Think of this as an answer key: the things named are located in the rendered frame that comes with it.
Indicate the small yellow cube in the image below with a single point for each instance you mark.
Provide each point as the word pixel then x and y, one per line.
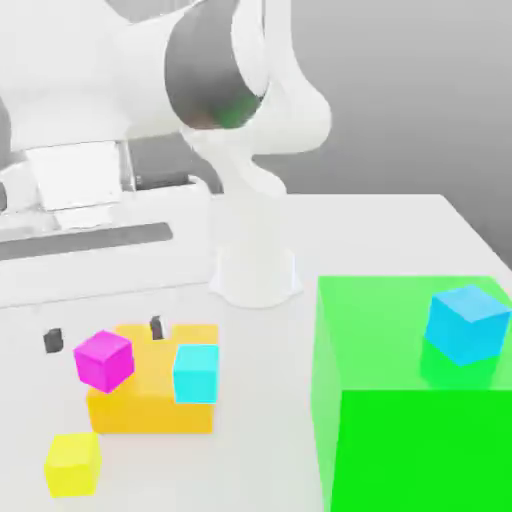
pixel 72 466

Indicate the small cyan cube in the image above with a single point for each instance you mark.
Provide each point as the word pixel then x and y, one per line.
pixel 196 376

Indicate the small magenta cube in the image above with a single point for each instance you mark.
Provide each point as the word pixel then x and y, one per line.
pixel 103 362

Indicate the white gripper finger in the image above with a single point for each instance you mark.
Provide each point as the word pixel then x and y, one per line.
pixel 53 340
pixel 156 328

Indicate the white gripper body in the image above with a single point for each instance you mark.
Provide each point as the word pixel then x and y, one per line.
pixel 120 272

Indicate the large green box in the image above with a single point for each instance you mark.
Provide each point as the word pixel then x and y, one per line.
pixel 420 452

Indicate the large orange box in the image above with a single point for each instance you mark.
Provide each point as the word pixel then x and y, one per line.
pixel 152 416

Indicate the small blue cube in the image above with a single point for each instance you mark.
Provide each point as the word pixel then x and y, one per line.
pixel 466 326

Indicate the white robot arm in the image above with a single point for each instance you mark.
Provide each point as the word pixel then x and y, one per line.
pixel 100 76

